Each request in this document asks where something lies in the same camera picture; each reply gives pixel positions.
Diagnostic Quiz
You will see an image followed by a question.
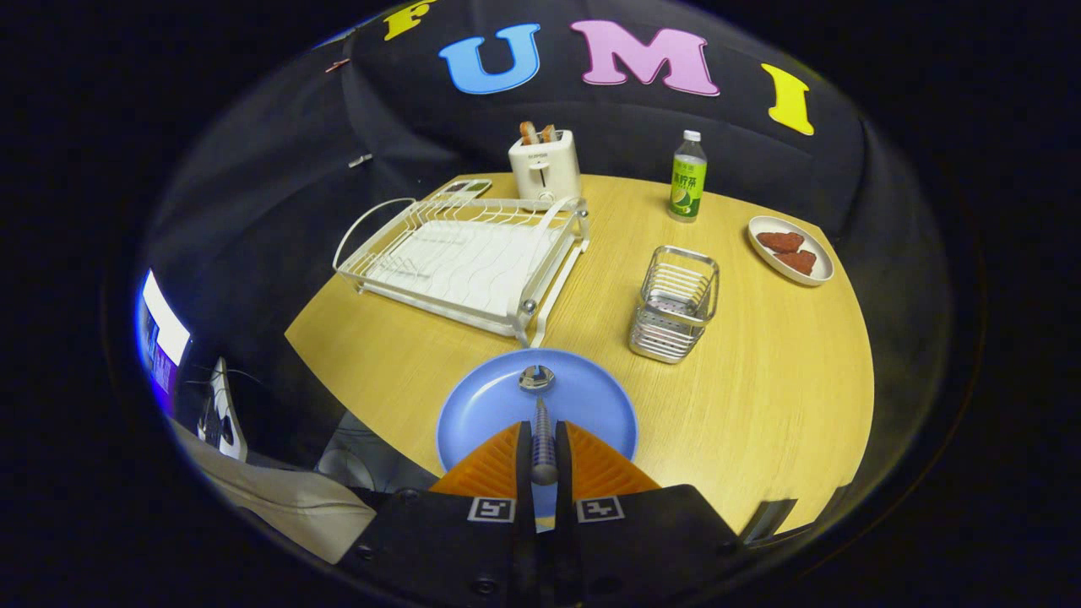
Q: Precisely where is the grey chair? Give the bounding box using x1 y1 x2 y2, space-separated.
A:
741 498 798 546

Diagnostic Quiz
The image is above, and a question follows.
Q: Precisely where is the white power strip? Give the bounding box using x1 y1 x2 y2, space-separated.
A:
198 357 248 463

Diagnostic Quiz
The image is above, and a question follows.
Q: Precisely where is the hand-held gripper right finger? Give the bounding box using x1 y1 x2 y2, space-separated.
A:
553 420 748 608

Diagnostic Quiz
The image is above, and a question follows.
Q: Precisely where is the blue plate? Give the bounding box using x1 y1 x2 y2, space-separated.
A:
436 348 639 533

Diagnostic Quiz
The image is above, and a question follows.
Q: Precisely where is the divided seasoning tray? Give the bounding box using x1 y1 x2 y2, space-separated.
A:
432 178 493 202

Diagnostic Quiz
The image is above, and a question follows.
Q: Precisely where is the white toaster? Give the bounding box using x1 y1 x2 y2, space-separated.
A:
508 129 582 204

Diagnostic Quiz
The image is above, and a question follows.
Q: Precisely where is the green label drink bottle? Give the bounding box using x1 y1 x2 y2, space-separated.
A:
667 130 709 224

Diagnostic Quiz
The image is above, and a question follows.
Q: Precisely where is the metal wire basket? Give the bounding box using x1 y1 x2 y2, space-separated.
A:
628 245 720 365

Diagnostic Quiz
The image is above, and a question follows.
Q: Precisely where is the laptop screen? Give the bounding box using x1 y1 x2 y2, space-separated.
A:
135 269 192 415

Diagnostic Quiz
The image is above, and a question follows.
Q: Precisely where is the metal spoon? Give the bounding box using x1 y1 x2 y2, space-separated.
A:
518 365 560 486

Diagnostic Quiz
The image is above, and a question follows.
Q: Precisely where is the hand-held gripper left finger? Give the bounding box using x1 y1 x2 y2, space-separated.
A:
338 421 537 608

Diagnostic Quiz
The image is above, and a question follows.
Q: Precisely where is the white wire dish rack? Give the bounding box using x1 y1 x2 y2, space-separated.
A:
334 196 590 349

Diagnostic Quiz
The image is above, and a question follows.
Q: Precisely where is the white oval dish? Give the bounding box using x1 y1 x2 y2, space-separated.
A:
747 215 835 287

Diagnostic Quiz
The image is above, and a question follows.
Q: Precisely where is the beige cloth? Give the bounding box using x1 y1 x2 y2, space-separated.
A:
173 418 377 565

